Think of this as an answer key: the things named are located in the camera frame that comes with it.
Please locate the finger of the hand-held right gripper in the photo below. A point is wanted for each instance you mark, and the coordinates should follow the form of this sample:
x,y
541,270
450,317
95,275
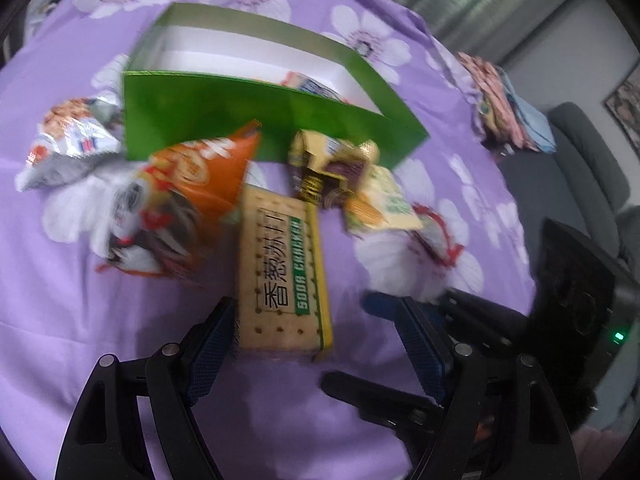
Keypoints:
x,y
370,400
380,305

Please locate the yellow corn snack packet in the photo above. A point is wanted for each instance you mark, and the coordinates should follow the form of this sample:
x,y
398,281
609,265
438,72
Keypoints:
x,y
390,200

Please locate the orange panda snack bag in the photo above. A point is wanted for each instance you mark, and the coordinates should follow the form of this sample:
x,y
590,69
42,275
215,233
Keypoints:
x,y
200,170

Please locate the blue white snack packet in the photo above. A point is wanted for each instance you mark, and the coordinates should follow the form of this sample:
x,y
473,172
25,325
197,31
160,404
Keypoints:
x,y
310,85

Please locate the green cardboard box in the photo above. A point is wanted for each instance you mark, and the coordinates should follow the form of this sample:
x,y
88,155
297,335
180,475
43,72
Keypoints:
x,y
200,110

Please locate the framed wall picture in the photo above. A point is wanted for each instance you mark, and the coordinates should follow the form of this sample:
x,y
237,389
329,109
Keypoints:
x,y
627,105

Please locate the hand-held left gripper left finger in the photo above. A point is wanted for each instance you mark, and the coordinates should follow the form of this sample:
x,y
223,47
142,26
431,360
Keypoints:
x,y
210,355

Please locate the grey sofa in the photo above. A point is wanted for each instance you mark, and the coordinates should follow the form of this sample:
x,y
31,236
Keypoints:
x,y
575,160

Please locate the small red white packet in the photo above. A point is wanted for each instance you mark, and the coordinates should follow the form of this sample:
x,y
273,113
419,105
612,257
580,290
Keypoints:
x,y
435,237

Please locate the purple floral bed sheet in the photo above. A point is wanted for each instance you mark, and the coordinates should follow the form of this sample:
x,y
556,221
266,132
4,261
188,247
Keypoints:
x,y
300,420

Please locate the yellow cracker packet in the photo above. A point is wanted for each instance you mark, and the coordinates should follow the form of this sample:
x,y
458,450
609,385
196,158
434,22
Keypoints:
x,y
280,270

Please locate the pile of folded clothes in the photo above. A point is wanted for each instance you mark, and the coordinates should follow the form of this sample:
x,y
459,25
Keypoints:
x,y
495,100

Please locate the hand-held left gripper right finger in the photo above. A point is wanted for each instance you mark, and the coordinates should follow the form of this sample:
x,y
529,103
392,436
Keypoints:
x,y
422,355

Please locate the grey curtain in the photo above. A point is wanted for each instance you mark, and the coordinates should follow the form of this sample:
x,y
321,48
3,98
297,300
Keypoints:
x,y
475,0

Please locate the gold brown snack packet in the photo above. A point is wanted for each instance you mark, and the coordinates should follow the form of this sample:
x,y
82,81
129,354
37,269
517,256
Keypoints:
x,y
325,170

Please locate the silver snack bag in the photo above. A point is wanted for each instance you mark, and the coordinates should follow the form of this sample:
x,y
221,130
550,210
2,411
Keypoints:
x,y
65,145

